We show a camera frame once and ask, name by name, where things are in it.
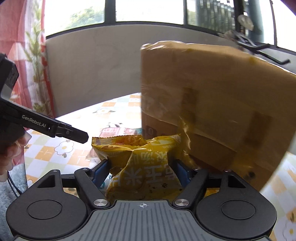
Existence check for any pink floral curtain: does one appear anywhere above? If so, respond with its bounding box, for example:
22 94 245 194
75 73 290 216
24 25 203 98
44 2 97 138
0 0 56 121

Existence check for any black metal hook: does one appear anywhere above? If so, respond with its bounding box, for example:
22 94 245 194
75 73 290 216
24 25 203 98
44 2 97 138
233 31 290 65

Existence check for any taped brown cardboard box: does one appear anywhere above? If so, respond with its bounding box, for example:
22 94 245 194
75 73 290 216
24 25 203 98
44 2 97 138
140 40 296 193

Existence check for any grey fuzzy cloth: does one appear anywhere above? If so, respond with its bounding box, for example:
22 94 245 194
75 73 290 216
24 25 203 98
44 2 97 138
0 162 29 241

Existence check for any yellow snack bag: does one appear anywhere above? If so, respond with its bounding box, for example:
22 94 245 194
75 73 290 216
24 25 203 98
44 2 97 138
91 134 185 202

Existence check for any dark window frame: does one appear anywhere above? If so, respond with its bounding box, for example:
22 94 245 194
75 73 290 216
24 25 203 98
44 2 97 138
45 0 296 50

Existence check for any black cable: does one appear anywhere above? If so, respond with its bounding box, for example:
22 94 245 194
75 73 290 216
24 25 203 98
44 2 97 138
7 170 23 197

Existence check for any person's left hand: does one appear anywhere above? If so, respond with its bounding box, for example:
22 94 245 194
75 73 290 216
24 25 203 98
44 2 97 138
0 136 31 177

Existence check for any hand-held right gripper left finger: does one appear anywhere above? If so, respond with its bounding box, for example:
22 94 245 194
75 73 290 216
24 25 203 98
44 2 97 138
36 159 111 207

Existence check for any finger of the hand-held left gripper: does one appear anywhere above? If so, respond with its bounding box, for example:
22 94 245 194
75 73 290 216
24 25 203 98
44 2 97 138
55 122 89 144

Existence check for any floral checked tablecloth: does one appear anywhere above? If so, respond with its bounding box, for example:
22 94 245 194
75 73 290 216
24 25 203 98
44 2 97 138
23 93 296 241

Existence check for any pink wafer packet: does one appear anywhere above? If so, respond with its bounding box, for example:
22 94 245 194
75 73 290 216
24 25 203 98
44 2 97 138
89 127 142 163

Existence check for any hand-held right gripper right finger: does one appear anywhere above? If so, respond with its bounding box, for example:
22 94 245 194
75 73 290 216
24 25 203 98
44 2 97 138
172 159 248 207

